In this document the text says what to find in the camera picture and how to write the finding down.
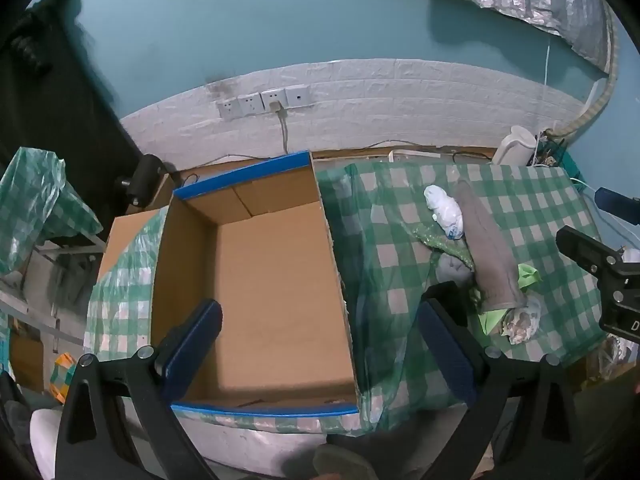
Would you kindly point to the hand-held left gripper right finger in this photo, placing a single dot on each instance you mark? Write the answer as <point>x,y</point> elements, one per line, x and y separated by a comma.
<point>445,355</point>

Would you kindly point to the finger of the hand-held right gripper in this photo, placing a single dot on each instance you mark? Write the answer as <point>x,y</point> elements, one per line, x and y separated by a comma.
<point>585,250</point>
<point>620,205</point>

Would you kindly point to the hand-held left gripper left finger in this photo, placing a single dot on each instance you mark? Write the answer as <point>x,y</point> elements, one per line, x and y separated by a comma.
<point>195,345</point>

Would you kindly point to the grey sock ball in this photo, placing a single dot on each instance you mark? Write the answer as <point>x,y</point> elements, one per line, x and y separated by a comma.
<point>450,267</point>

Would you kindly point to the cardboard box with blue tape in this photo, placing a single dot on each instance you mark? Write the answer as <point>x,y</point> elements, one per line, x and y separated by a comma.
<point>270,285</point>

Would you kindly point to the grey long sock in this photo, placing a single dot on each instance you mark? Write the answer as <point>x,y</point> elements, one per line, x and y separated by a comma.
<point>487,245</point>

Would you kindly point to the green glittery cloth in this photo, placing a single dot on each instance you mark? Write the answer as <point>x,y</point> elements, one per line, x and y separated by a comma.
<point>440,242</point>

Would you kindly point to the white electric kettle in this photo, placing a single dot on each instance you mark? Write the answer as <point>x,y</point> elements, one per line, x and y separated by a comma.
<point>515,145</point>

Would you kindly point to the green checkered plastic tablecloth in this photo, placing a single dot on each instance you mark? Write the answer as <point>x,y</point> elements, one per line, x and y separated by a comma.
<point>390,240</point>

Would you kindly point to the orange and green toy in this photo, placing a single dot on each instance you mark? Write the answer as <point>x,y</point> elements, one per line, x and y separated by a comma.
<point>62,375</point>

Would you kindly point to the crumpled white plastic bag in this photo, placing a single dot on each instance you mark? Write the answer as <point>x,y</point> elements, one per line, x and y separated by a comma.
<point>445,210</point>

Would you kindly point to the curved wooden trim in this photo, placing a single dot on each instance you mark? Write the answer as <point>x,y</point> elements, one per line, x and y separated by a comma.
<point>612,60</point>

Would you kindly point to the black cylindrical device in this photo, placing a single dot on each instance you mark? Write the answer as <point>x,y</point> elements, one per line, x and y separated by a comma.
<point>145,177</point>

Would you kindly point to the white power strip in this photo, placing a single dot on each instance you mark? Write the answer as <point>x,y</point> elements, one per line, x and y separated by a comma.
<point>412,152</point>

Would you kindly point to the green checkered plastic sheet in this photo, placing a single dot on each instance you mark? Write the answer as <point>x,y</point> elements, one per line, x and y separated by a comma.
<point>35,200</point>

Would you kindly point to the dark cloth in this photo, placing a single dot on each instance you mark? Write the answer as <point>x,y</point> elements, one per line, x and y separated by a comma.
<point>45,85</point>

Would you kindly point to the grey wall socket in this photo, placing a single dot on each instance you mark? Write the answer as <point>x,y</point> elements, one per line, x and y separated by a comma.
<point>297,96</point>
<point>250,105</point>
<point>273,97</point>
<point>226,110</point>

